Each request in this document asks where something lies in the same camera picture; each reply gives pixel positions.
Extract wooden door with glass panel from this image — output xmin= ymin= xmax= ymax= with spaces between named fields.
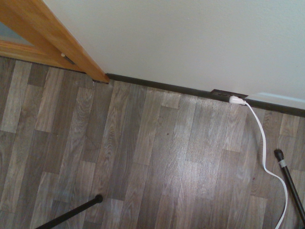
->
xmin=0 ymin=21 xmax=84 ymax=73

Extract wooden door frame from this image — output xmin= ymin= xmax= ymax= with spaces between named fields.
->
xmin=0 ymin=0 xmax=111 ymax=84

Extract dark baseboard strip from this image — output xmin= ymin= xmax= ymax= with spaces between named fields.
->
xmin=105 ymin=73 xmax=305 ymax=118

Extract white power plug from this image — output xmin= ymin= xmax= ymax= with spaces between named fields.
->
xmin=229 ymin=95 xmax=247 ymax=106

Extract dark wall power outlet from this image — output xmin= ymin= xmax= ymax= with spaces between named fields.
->
xmin=211 ymin=89 xmax=249 ymax=101

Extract black tripod leg with tape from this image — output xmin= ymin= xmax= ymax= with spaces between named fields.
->
xmin=274 ymin=149 xmax=305 ymax=224

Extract white flat power cable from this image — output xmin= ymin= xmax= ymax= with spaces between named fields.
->
xmin=244 ymin=102 xmax=289 ymax=229

